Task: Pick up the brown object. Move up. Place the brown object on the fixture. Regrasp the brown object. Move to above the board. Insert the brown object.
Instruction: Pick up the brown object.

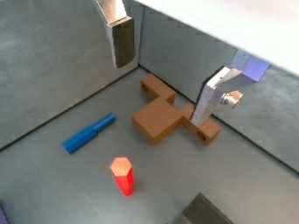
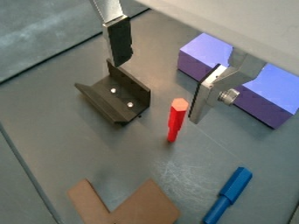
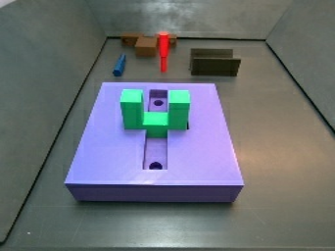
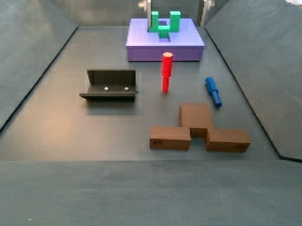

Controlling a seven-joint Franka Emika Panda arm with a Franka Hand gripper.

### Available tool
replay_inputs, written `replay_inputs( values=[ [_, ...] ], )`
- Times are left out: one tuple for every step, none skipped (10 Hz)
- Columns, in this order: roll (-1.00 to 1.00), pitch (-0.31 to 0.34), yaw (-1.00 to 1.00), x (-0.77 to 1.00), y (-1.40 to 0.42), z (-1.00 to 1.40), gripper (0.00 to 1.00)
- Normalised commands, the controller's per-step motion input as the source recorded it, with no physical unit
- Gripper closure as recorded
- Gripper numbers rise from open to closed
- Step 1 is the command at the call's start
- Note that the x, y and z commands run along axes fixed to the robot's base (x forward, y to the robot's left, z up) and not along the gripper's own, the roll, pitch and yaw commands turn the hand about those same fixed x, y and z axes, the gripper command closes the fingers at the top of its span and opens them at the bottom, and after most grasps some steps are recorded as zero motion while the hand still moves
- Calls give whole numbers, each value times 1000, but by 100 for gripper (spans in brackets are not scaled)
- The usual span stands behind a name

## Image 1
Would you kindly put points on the purple base block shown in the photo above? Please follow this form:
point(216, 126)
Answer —
point(2, 219)

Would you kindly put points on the blue stepped peg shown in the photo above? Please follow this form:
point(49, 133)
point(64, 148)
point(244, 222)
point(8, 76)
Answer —
point(80, 138)

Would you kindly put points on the red hexagonal peg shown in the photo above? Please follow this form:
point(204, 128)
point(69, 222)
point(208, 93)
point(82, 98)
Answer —
point(121, 170)

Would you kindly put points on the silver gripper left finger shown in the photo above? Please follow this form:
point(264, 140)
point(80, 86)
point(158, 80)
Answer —
point(120, 31)

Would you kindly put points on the brown T-shaped block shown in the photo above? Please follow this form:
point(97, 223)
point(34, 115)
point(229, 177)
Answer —
point(158, 118)

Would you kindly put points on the black angle bracket fixture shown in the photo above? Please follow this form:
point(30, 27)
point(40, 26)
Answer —
point(201, 212)

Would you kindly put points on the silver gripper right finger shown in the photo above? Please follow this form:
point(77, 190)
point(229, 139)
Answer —
point(220, 88)

